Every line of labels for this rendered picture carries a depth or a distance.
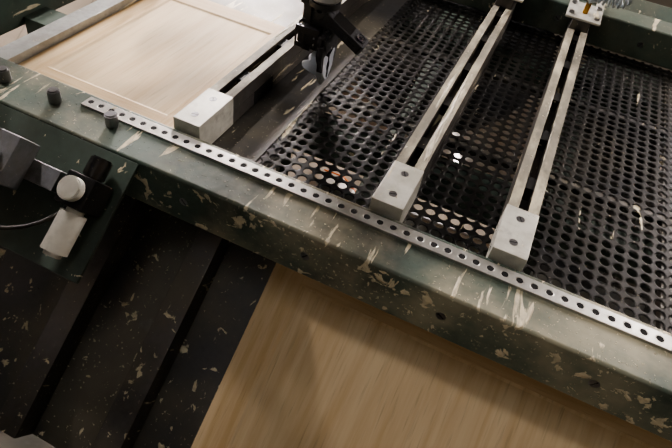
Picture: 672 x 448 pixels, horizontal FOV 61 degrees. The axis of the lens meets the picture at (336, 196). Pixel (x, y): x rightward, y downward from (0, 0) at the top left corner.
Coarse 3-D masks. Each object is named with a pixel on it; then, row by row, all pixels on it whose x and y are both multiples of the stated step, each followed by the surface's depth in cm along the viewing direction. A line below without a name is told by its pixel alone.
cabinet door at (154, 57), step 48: (144, 0) 156; (192, 0) 160; (48, 48) 133; (96, 48) 136; (144, 48) 139; (192, 48) 142; (240, 48) 145; (96, 96) 122; (144, 96) 125; (192, 96) 127
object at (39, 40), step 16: (112, 0) 150; (128, 0) 152; (64, 16) 140; (80, 16) 141; (96, 16) 144; (32, 32) 133; (48, 32) 134; (64, 32) 136; (0, 48) 127; (16, 48) 128; (32, 48) 129
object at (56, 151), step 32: (0, 128) 101; (32, 128) 110; (0, 160) 97; (32, 160) 102; (64, 160) 107; (96, 160) 100; (128, 160) 105; (0, 192) 108; (32, 192) 107; (64, 192) 96; (96, 192) 99; (0, 224) 106; (32, 224) 99; (64, 224) 98; (96, 224) 103; (32, 256) 104; (64, 256) 99
